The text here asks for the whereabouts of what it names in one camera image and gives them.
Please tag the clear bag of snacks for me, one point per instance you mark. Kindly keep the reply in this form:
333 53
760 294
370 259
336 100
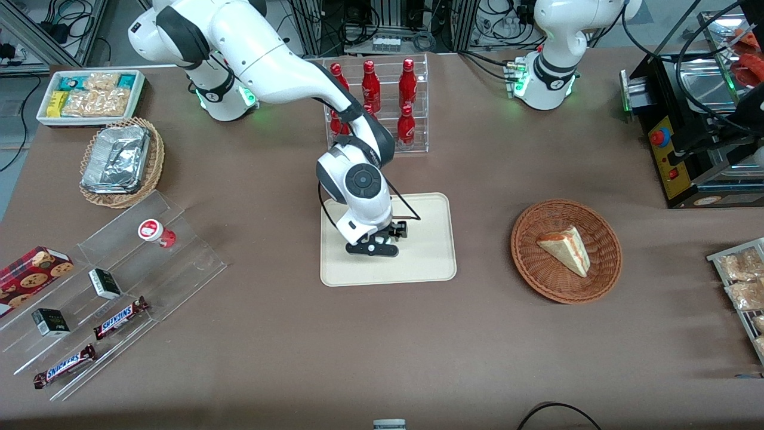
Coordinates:
746 294
740 266

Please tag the clear acrylic bottle rack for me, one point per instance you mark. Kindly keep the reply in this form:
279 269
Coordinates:
418 146

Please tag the clear bag of crackers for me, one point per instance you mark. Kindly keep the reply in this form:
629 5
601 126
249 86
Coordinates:
98 103
101 80

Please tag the tray of packaged snacks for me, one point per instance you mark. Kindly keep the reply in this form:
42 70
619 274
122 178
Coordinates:
716 257

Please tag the white plastic bin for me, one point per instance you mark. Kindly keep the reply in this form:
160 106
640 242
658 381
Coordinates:
42 116

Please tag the stacked aluminium foil trays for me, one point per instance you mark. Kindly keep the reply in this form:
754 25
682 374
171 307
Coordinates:
116 158

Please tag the red emergency stop button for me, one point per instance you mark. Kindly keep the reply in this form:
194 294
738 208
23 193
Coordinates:
659 137

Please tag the small black box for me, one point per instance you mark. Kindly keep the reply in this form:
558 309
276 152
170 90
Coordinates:
104 284
51 323

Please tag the clear acrylic stepped display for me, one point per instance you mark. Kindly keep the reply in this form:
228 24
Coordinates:
179 266

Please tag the light wicker basket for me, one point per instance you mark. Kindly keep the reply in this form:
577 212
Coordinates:
156 161

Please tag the red gum bottle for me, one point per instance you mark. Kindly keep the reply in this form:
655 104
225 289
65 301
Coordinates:
152 230

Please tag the grey metal block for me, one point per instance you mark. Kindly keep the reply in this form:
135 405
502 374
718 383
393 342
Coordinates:
389 424

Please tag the cream plastic tray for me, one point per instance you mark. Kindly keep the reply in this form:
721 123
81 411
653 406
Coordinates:
430 251

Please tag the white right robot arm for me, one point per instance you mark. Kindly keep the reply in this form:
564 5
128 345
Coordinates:
262 54

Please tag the red cookie box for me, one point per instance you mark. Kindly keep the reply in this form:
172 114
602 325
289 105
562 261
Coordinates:
30 278

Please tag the black conveyor toaster machine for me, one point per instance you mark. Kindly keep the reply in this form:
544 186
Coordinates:
686 173

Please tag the wrapped triangle sandwich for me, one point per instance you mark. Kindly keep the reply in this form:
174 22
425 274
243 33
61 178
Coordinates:
567 248

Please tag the yellow snack packet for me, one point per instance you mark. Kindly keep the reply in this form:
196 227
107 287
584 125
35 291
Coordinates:
56 103

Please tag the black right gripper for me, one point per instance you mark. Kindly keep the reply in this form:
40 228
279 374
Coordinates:
394 230

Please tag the Snickers chocolate bar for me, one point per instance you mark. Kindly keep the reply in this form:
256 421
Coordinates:
62 366
119 318

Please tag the teal snack packet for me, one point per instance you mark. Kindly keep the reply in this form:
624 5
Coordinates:
126 81
70 83

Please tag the red cola bottle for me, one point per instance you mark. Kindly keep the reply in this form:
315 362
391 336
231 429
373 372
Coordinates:
338 71
335 124
407 83
369 109
406 128
370 86

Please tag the round brown wicker basket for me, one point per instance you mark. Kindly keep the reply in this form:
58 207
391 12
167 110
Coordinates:
549 280

